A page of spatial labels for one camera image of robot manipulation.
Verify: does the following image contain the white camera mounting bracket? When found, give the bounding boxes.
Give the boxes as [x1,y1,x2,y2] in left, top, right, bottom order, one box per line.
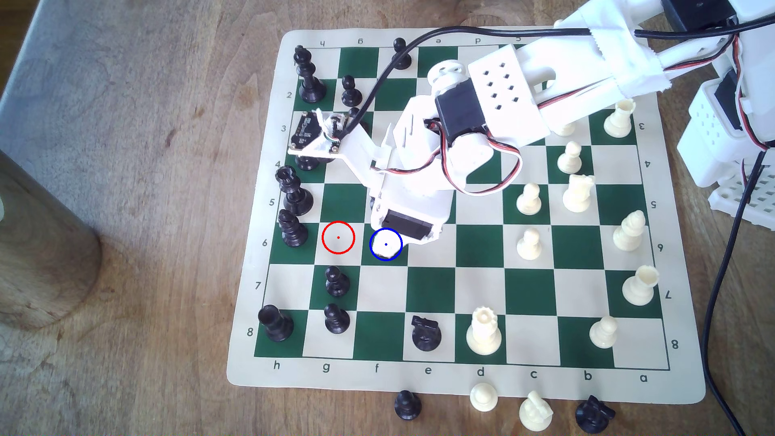
[287,121,388,189]

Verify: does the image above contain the black chess queen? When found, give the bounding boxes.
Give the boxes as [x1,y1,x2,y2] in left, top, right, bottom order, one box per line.
[275,165,314,217]

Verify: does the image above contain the white cloth tape wrap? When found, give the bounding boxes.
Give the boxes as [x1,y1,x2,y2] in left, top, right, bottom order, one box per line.
[590,5,673,98]

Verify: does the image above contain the black chess knight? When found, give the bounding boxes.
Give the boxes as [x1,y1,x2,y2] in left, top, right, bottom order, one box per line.
[411,315,442,352]
[574,396,616,434]

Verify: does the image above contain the black camera cable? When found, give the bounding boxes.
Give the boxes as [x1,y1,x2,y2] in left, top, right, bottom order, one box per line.
[336,15,775,137]

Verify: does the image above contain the black chess rook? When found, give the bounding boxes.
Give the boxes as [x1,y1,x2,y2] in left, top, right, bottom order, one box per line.
[257,304,295,343]

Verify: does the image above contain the white chess rook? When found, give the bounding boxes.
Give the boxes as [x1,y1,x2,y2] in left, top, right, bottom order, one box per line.
[603,97,637,139]

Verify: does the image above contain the white chess queen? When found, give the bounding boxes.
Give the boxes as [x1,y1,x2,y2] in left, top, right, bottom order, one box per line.
[465,306,503,356]

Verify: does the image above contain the red black white servo wire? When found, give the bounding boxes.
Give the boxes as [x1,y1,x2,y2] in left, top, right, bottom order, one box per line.
[424,118,523,198]
[536,36,736,110]

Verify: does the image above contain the green and cream chess mat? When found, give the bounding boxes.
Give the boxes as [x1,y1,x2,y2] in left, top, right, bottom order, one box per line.
[226,27,707,405]

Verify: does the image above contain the white knight b5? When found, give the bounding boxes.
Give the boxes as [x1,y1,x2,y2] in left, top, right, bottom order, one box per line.
[562,174,595,213]

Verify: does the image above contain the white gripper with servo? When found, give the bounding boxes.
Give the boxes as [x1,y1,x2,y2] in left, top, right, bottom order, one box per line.
[369,97,458,260]

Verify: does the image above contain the small black camera module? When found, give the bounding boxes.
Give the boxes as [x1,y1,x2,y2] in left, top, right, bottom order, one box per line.
[291,111,346,152]

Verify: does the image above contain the white chess knight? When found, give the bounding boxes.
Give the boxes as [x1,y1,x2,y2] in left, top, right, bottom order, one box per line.
[519,390,554,432]

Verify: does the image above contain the white chess bishop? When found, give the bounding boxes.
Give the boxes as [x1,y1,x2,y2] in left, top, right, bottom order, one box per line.
[612,210,645,253]

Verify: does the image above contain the white perforated base plate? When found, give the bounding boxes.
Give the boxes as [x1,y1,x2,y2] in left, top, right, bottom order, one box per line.
[708,170,775,232]

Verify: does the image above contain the black chess king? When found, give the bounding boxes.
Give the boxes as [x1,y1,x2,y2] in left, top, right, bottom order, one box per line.
[293,45,328,103]

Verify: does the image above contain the black chess bishop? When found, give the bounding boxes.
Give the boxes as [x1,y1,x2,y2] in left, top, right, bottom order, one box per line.
[277,209,308,248]

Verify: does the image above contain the black power cable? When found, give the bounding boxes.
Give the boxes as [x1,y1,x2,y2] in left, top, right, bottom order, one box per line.
[701,142,775,436]

